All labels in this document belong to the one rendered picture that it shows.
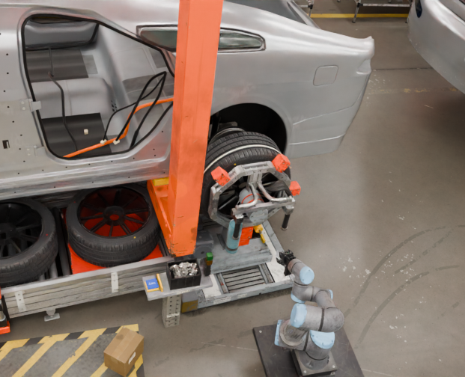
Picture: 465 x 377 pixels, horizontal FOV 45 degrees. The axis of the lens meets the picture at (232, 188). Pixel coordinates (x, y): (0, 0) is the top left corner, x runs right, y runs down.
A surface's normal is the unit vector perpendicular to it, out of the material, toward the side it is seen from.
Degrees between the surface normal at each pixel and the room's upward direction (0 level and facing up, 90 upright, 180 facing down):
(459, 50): 86
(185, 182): 90
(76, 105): 55
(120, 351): 0
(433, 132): 0
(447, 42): 86
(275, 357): 0
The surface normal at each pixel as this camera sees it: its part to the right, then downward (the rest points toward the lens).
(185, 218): 0.33, 0.68
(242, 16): 0.37, -0.24
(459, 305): 0.12, -0.72
